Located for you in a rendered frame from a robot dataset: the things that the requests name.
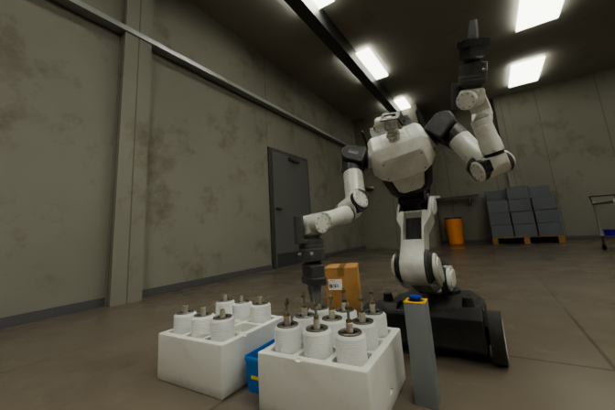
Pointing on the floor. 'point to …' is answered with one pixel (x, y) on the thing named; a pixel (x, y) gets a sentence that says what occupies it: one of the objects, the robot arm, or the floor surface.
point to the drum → (455, 230)
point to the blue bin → (253, 368)
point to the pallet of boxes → (523, 214)
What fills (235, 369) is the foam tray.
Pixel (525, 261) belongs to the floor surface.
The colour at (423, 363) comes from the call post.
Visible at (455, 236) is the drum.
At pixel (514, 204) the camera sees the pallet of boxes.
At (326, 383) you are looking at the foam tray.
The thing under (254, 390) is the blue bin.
